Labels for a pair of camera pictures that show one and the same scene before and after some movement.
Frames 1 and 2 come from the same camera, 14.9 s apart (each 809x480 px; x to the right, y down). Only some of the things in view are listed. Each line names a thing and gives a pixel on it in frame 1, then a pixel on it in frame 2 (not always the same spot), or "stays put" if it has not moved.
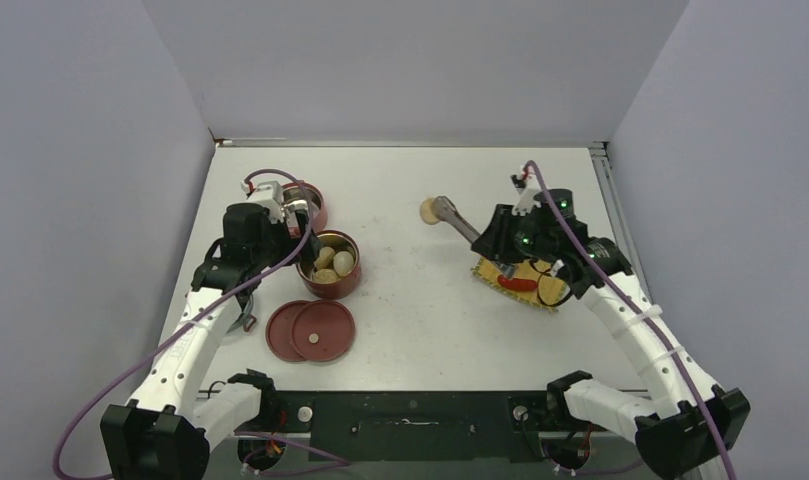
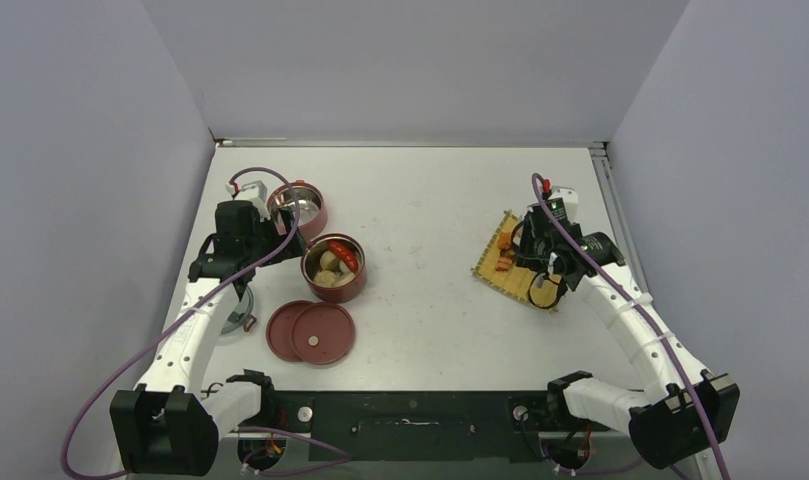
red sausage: [517, 284] to [345, 253]
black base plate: [409, 426] stays put
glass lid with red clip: [246, 319] stays put
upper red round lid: [322, 331] stays put
